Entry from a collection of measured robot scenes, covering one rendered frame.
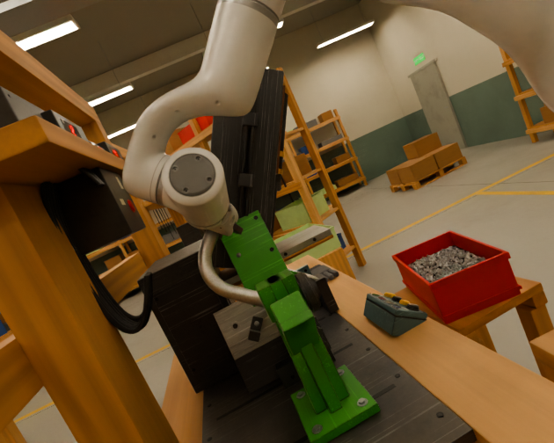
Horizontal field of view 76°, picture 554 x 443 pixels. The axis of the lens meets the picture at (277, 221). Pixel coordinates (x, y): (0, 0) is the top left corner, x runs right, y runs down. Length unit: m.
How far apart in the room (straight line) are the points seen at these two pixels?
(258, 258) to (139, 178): 0.43
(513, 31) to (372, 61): 10.75
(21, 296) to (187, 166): 0.35
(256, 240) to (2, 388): 0.54
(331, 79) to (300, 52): 1.13
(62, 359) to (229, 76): 0.51
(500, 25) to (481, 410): 0.54
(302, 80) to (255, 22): 10.06
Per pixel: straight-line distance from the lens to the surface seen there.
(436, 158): 7.24
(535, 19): 0.62
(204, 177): 0.49
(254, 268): 0.88
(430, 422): 0.66
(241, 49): 0.53
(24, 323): 0.70
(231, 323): 0.90
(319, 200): 3.87
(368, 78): 11.16
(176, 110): 0.54
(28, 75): 1.23
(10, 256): 0.69
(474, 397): 0.68
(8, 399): 0.66
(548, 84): 0.70
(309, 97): 10.51
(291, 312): 0.58
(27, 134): 0.58
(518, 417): 0.65
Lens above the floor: 1.34
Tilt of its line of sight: 7 degrees down
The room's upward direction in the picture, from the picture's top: 25 degrees counter-clockwise
